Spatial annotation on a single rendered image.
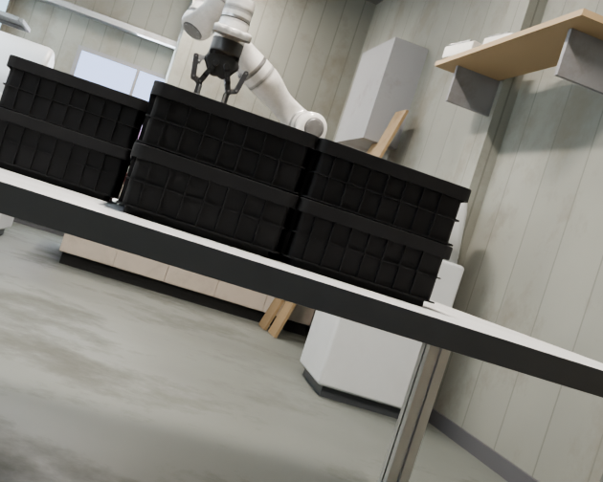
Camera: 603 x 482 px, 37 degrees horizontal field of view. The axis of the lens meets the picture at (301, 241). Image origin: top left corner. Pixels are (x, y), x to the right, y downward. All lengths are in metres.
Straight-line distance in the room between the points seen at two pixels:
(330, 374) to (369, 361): 0.22
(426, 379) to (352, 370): 2.44
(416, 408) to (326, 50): 7.62
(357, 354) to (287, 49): 5.40
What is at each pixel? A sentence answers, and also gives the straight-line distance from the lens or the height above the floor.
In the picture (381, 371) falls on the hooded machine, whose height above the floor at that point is 0.22.
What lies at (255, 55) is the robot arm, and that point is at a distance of 2.48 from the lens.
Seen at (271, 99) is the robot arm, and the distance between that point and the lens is 2.52.
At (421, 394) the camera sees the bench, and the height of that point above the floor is 0.46.
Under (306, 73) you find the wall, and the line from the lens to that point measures 9.67.
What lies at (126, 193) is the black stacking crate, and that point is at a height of 0.73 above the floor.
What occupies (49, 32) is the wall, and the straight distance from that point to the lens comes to 10.51.
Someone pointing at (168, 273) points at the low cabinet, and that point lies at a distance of 7.40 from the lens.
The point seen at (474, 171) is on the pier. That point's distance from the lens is 5.44.
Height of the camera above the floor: 0.74
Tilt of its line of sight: level
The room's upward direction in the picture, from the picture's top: 18 degrees clockwise
